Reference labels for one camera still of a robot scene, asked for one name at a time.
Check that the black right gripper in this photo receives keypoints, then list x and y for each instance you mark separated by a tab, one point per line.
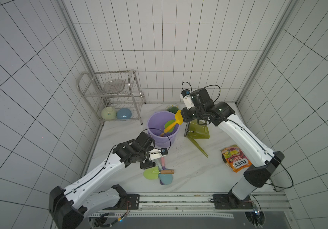
186	115

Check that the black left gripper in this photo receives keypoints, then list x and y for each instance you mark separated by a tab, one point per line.
148	164

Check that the green trowel wooden handle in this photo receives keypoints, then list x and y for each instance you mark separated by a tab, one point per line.
153	173

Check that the purple shovel pink handle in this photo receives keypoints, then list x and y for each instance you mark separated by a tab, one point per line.
163	163

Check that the yellow spade orange handle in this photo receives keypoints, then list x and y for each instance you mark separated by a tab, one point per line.
178	119

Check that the teal plastic shovel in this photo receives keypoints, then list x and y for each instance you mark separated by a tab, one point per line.
165	179

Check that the green trowel orange handle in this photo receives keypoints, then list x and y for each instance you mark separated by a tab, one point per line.
171	124

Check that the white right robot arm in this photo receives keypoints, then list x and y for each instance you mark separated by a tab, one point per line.
199	106

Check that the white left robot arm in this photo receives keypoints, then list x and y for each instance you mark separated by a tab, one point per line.
69	206

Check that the green transparent watering can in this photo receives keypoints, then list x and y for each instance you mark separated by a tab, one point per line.
197	130

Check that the purple plastic bucket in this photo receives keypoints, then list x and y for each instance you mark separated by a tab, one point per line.
156	125

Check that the blue bowl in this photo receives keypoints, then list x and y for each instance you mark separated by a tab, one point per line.
124	114

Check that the orange candy snack bag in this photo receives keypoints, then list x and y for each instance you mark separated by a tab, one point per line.
235	158

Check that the pale green bowl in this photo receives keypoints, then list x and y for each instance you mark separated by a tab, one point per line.
108	113

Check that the stainless steel dish rack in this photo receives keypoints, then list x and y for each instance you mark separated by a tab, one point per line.
132	97

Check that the metal strainer dish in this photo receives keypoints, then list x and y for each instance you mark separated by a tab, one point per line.
114	86

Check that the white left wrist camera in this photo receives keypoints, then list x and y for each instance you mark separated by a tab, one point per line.
157	153

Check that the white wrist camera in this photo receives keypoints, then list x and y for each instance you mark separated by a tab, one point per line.
157	153
187	99

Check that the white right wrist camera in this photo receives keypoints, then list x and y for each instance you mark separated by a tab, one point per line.
187	99

